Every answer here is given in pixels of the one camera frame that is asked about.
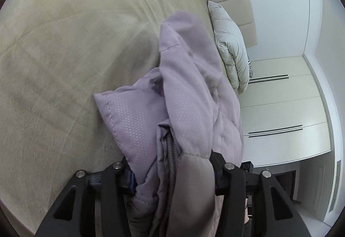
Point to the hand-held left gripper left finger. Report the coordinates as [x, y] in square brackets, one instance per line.
[130, 181]

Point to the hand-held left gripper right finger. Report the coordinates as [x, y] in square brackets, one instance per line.
[218, 169]

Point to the beige bed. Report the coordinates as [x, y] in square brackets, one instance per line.
[80, 64]

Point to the white wardrobe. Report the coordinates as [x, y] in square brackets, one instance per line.
[283, 110]

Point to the zebra striped pillow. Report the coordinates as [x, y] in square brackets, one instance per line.
[251, 67]

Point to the wall air vent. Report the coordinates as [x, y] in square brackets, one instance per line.
[335, 185]

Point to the small black speaker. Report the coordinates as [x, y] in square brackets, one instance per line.
[246, 166]

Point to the mauve hooded puffer jacket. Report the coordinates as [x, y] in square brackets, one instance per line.
[188, 118]

